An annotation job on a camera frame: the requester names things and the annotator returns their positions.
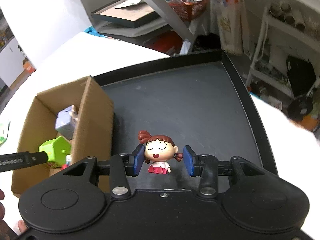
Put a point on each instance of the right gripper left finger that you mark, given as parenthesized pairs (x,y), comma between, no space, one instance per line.
(123,166)

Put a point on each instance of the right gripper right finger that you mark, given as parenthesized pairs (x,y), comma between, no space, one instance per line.
(204,166)

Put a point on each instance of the red-haired girl figurine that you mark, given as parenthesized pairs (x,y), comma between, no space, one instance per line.
(159,149)

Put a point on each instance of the green tin container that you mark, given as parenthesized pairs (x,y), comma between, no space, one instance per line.
(56,149)

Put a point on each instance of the person's hand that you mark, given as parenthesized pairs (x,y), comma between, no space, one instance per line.
(6,231)

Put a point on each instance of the green tissue packet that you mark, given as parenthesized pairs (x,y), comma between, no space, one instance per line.
(4,131)

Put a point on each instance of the black shallow tray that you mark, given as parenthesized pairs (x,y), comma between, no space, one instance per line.
(198,100)

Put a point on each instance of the purple block figurine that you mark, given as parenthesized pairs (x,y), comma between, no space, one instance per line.
(66,122)

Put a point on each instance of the orange box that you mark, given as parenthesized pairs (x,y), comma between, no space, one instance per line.
(28,66)

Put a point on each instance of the white cloth tablecover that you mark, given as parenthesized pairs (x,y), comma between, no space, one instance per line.
(295,150)

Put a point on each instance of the grey chair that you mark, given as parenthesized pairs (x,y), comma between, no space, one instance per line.
(108,28)

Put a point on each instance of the white wire shelf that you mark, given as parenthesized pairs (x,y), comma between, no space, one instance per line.
(286,56)

